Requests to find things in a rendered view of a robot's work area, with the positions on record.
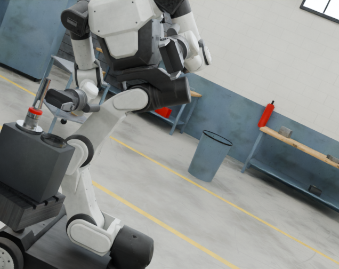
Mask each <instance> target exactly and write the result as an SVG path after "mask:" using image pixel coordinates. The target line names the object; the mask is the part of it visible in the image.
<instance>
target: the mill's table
mask: <svg viewBox="0 0 339 269"><path fill-rule="evenodd" d="M65 198H66V196H65V195H63V194H61V193H60V192H57V194H56V195H54V196H52V197H50V198H48V199H46V200H44V201H42V202H40V203H39V202H37V201H35V200H33V199H32V198H30V197H28V196H26V195H24V194H22V193H21V192H19V191H17V190H16V189H14V188H12V187H10V186H8V185H6V184H5V183H3V182H1V181H0V221H1V222H3V223H4V224H5V225H7V226H8V227H10V228H11V229H13V230H14V231H18V230H21V229H23V228H26V227H29V226H31V225H34V224H37V223H40V222H42V221H44V220H47V219H50V218H52V217H55V216H57V215H58V214H59V212H60V209H61V207H62V205H63V202H64V200H65Z"/></svg>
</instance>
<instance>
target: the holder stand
mask: <svg viewBox="0 0 339 269"><path fill-rule="evenodd" d="M23 122H24V120H17V121H16V122H10V123H4V124H3V126H2V129H1V132H0V181H1V182H3V183H5V184H6V185H8V186H10V187H12V188H14V189H16V190H17V191H19V192H21V193H22V194H24V195H26V196H28V197H30V198H32V199H33V200H35V201H37V202H39V203H40V202H42V201H44V200H46V199H48V198H50V197H52V196H54V195H56V194H57V192H58V190H59V187H60V185H61V183H62V180H63V178H64V175H65V173H66V171H67V168H68V165H69V163H70V161H71V158H72V156H73V153H74V151H75V149H76V148H75V147H73V146H71V145H69V144H68V143H67V141H66V140H64V139H63V138H61V137H59V136H57V135H54V134H51V133H46V132H44V131H43V129H42V128H41V127H40V126H37V128H36V129H32V128H29V127H27V126H25V125H24V124H23Z"/></svg>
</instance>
